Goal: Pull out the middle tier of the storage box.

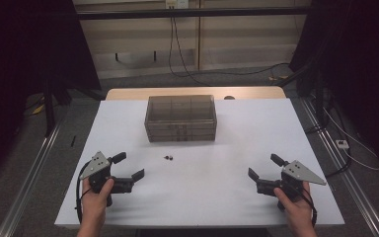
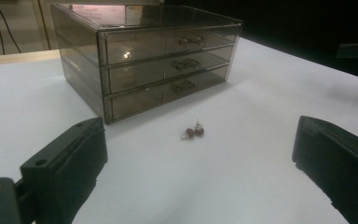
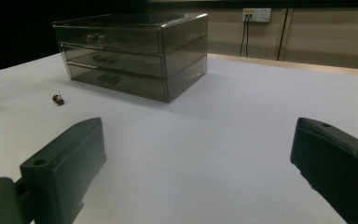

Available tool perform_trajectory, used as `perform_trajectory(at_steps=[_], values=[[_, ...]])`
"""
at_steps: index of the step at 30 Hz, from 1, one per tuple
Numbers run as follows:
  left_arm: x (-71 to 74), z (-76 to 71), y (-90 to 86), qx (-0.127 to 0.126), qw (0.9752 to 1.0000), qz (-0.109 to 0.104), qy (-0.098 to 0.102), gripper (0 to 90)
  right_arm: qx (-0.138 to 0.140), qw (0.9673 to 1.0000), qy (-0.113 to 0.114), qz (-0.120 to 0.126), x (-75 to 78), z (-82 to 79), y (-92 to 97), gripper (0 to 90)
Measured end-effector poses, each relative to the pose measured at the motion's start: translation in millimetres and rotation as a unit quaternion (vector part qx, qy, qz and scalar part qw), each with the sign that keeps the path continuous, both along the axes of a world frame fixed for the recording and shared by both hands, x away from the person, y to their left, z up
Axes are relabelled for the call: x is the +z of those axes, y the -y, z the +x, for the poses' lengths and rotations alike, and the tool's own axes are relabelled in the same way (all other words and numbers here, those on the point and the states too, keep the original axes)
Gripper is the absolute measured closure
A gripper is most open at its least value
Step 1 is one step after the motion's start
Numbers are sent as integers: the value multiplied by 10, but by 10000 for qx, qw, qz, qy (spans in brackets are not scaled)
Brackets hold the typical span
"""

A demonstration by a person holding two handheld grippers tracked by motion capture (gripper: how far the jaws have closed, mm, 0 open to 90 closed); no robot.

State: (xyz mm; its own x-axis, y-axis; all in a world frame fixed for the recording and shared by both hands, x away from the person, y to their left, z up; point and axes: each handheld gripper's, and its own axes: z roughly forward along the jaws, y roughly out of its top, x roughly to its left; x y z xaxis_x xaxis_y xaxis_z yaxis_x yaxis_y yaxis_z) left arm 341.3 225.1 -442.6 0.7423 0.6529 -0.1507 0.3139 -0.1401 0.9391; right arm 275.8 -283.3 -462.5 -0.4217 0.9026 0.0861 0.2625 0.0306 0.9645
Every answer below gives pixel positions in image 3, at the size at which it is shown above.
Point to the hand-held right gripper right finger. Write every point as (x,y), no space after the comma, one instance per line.
(338,165)

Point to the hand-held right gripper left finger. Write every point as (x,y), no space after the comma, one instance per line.
(62,161)

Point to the small dark red earring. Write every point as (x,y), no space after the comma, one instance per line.
(61,101)
(55,98)

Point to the smoky transparent drawer organizer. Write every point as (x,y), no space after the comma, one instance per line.
(183,62)

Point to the white table cover sheet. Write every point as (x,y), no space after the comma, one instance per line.
(214,130)

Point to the black curtain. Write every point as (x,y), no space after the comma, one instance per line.
(12,31)

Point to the white wall socket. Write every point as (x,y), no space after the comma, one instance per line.
(258,15)

